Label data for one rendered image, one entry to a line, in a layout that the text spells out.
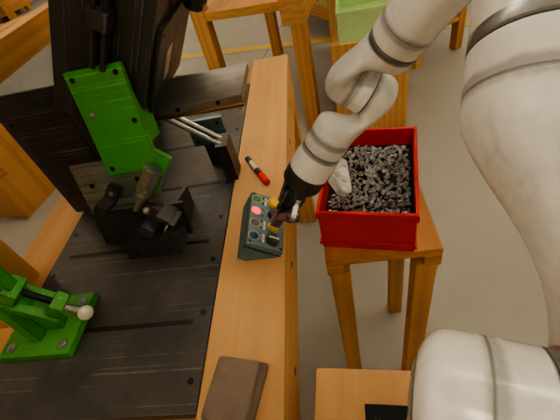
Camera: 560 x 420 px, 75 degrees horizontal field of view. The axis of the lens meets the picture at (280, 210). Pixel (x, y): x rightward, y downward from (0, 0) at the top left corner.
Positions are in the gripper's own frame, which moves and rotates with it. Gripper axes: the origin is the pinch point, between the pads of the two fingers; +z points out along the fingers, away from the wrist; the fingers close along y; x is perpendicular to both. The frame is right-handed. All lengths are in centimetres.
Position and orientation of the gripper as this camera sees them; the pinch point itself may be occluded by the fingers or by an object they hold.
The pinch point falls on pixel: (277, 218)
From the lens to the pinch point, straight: 74.4
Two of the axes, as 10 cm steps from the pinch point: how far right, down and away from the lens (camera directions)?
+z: -4.0, 6.4, 6.6
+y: -0.2, 7.1, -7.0
